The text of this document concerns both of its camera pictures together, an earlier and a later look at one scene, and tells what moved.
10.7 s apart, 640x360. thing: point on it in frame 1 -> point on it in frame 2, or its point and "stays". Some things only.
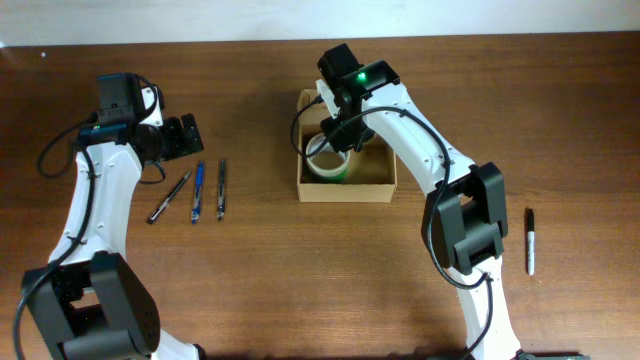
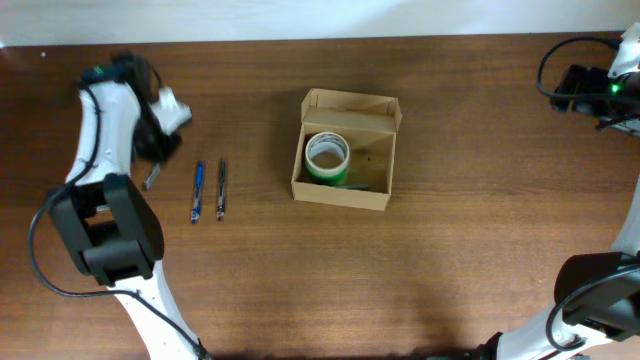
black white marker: (531, 241) -> (357, 186)
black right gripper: (345, 135) -> (571, 85)
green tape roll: (340, 178) stays
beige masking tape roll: (313, 142) stays
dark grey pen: (221, 200) stays
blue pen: (199, 184) stays
